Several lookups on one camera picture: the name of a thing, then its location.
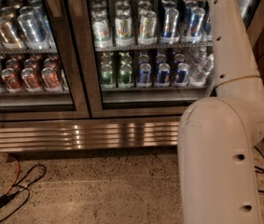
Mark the glass fridge door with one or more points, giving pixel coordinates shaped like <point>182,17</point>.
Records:
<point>24,105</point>
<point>135,101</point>

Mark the white green soda can middle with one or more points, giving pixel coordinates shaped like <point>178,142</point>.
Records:
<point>124,36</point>

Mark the blue soda can right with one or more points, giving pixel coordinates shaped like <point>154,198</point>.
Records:
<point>181,74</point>

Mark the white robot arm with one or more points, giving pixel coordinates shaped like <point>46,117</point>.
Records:
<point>216,135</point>

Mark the clear water bottle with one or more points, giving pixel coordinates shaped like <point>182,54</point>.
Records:
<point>202,72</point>

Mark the blue silver energy can middle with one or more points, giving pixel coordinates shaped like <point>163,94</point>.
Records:
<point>192,32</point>

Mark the blue soda can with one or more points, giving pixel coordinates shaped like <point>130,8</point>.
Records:
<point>163,75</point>
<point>144,75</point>
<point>181,74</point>

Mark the blue silver energy can right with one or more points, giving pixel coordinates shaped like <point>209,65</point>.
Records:
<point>207,28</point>

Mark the silver blue tall can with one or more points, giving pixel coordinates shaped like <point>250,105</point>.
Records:
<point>35,34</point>

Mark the stainless fridge bottom grille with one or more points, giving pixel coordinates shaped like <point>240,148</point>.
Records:
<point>79,134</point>

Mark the white green soda can left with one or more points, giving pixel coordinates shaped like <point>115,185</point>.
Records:
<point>101,32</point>

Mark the white green soda can right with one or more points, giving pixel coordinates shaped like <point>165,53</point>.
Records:
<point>147,29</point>

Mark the blue soda can middle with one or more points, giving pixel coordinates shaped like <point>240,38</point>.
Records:
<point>163,75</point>

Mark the blue silver energy can left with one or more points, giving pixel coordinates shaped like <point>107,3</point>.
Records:
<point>169,33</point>

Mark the red cola can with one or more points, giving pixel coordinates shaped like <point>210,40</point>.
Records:
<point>11,79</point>
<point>31,80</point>
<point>51,80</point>

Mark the red cola can middle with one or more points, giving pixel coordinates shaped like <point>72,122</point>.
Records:
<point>31,80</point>

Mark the blue soda can left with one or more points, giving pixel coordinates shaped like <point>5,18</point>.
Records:
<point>144,75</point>

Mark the blue silver energy can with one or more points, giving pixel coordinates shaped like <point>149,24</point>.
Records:
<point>207,28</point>
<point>169,33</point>
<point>192,32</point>

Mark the red cola can right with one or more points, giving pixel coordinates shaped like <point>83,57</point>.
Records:
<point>51,80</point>

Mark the white green soda can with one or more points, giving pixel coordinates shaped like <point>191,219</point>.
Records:
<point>124,36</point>
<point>147,29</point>
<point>101,32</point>

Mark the gold silver can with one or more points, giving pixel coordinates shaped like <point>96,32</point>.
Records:
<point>11,38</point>

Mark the red cola can left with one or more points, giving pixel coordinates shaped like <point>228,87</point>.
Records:
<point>11,79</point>

